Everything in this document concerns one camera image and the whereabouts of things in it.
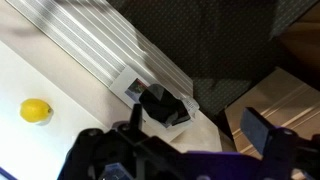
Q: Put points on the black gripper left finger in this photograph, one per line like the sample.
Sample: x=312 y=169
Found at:
x=136 y=118

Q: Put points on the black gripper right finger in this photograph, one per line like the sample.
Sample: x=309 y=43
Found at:
x=256 y=130

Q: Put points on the black crumpled object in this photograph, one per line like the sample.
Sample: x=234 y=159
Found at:
x=163 y=105

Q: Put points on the light wooden drawer cabinet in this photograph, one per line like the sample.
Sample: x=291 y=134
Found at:
x=283 y=100

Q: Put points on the white ribbed radiator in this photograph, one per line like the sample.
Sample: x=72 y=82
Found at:
x=100 y=43

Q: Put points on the yellow lemon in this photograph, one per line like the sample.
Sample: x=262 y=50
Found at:
x=35 y=110

